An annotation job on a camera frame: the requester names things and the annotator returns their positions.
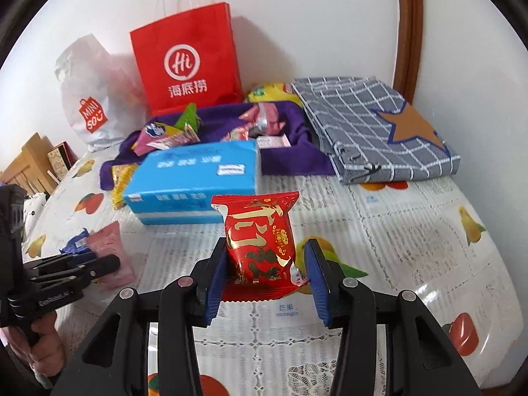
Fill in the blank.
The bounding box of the red paper bag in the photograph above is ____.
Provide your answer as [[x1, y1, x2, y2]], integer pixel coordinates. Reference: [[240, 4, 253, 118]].
[[130, 0, 244, 118]]

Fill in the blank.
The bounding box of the purple towel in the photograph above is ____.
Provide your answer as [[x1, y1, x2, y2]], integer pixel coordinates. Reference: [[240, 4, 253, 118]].
[[100, 101, 337, 190]]

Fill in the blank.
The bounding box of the crumpled pink white snack packet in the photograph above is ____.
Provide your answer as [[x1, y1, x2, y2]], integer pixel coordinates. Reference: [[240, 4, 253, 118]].
[[243, 103, 289, 137]]

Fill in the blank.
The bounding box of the pale pink snack packet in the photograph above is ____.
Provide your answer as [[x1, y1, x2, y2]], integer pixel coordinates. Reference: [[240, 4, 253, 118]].
[[88, 220, 137, 293]]

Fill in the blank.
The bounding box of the wooden door frame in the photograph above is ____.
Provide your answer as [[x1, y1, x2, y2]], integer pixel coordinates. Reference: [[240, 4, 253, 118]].
[[392, 0, 425, 106]]

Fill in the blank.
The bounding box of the blue snack packet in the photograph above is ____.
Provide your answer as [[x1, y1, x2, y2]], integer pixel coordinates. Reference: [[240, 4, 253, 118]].
[[60, 230, 90, 254]]

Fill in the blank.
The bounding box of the person's left hand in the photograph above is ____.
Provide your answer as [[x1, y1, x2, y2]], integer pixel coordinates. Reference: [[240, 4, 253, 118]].
[[8, 310, 66, 384]]

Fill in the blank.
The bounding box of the pink yellow snack packet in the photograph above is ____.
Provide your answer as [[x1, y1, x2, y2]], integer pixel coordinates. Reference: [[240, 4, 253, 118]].
[[132, 120, 176, 155]]

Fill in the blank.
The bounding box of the blue tissue box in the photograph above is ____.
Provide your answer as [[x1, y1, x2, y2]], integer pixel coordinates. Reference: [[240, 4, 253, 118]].
[[123, 139, 261, 225]]

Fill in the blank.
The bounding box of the wooden cabinet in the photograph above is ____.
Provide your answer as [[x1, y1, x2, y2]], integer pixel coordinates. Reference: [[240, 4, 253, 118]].
[[0, 132, 56, 196]]

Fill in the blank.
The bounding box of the red snack packet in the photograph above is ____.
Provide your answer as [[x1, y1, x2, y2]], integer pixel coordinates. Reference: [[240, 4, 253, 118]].
[[210, 192, 310, 302]]

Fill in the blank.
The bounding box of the strawberry print snack packet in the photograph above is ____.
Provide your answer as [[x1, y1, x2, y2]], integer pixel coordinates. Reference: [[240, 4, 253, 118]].
[[222, 127, 253, 143]]

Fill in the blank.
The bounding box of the yellow green snack packet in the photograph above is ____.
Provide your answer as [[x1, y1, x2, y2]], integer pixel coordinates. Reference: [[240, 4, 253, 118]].
[[247, 83, 304, 108]]

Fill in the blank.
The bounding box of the patterned box with red edge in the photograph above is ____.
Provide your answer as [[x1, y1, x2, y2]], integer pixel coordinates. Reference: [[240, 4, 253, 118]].
[[47, 142, 79, 172]]

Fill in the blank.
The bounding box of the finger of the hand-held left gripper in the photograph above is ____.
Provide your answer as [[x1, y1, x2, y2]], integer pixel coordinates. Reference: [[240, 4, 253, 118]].
[[25, 251, 102, 271], [31, 256, 121, 293]]

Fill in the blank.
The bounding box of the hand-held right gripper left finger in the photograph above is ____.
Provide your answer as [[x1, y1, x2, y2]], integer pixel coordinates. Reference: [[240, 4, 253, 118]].
[[49, 237, 229, 396]]

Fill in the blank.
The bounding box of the yellow chip packet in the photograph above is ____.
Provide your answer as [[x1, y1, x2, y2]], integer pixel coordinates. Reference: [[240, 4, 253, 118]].
[[111, 164, 140, 210]]

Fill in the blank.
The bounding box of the long pink snack packet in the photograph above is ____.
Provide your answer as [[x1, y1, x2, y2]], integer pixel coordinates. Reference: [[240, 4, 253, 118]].
[[146, 126, 201, 149]]

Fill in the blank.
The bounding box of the grey checked fabric bag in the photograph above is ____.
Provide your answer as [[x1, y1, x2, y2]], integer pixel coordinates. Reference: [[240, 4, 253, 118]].
[[291, 76, 462, 185]]

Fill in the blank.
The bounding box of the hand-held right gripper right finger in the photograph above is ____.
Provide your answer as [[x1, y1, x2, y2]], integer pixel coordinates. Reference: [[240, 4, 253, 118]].
[[303, 237, 483, 396]]

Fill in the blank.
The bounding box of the white plastic bag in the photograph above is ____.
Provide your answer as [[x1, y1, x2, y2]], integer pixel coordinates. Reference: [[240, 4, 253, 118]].
[[55, 35, 143, 151]]

